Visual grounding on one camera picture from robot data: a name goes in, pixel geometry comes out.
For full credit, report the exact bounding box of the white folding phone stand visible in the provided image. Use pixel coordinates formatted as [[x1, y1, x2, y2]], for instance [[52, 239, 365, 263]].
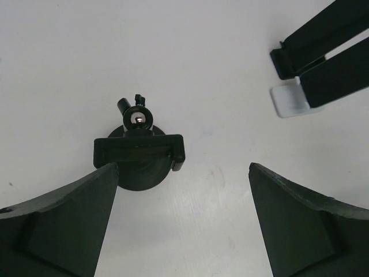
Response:
[[269, 77, 324, 118]]

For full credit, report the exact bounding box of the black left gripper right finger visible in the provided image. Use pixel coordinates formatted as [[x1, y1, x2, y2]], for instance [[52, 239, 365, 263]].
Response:
[[248, 163, 368, 276]]

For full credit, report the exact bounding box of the black folding phone stand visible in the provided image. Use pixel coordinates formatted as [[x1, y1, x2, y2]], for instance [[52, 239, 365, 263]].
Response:
[[270, 42, 326, 80]]

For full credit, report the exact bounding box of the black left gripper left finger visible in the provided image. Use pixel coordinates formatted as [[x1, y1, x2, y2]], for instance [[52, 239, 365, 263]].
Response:
[[1, 163, 118, 276]]

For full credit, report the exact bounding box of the black round-base clamp stand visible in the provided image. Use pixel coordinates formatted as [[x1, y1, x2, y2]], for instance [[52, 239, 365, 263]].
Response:
[[93, 94, 186, 191]]

